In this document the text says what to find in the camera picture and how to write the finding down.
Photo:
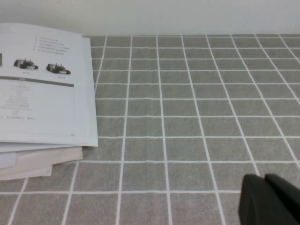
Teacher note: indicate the white booklet with web address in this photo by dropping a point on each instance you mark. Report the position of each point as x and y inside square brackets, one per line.
[7, 160]

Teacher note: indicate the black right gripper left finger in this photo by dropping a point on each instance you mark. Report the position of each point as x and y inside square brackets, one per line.
[253, 204]

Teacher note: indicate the off-white paper booklet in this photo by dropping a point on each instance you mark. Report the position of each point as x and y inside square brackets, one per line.
[28, 173]

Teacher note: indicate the beige paper booklet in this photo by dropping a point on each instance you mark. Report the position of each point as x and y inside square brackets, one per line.
[51, 157]

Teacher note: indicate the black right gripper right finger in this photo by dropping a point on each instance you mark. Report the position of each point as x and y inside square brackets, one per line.
[286, 204]

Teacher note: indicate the grey white-checked tablecloth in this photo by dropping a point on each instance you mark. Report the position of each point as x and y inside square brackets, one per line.
[187, 117]

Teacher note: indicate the white manual book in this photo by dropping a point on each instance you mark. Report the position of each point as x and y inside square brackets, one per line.
[47, 105]

